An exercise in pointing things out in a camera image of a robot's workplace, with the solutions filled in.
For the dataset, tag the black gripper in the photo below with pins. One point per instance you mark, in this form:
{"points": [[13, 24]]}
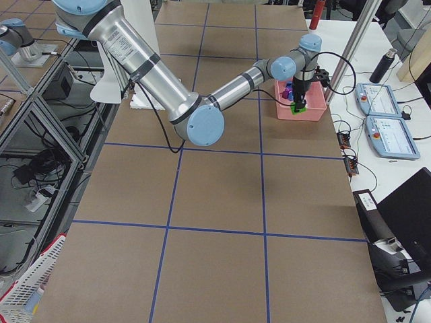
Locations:
{"points": [[300, 88]]}

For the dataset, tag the green block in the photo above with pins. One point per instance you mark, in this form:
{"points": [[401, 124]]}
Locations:
{"points": [[297, 108]]}

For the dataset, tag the purple block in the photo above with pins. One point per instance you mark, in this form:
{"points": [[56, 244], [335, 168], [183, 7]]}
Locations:
{"points": [[287, 94]]}

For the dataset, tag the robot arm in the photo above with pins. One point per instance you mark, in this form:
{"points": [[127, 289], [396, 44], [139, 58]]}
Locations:
{"points": [[195, 59]]}

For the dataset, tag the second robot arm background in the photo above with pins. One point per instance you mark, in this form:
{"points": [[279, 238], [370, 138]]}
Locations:
{"points": [[21, 47]]}

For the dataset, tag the upper teach pendant tablet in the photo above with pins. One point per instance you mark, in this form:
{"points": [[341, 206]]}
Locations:
{"points": [[376, 99]]}

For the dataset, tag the teach pendant tablet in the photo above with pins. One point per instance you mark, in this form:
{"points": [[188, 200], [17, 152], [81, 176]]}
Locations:
{"points": [[376, 99], [390, 137]]}

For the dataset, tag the black water bottle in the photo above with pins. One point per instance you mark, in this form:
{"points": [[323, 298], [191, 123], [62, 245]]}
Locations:
{"points": [[383, 66]]}

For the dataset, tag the lower teach pendant tablet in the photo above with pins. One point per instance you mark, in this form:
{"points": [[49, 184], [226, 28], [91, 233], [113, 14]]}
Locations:
{"points": [[390, 137]]}

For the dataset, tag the red cylinder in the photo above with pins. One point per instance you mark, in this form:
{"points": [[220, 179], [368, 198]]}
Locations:
{"points": [[317, 13]]}

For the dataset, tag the black laptop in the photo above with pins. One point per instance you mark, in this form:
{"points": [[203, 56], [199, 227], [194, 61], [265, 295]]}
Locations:
{"points": [[406, 211]]}

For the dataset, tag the white plastic basket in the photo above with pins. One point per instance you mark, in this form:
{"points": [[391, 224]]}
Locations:
{"points": [[22, 299]]}

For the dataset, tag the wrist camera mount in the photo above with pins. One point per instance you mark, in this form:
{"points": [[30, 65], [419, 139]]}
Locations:
{"points": [[322, 76]]}

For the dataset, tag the aluminium frame post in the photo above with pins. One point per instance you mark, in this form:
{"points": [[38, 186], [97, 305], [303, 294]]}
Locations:
{"points": [[358, 33]]}

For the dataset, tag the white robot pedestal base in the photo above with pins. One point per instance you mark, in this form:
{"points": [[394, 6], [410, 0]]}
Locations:
{"points": [[111, 88]]}

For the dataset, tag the aluminium frame rack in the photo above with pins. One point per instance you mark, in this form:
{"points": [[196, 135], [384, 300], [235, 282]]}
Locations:
{"points": [[50, 141]]}

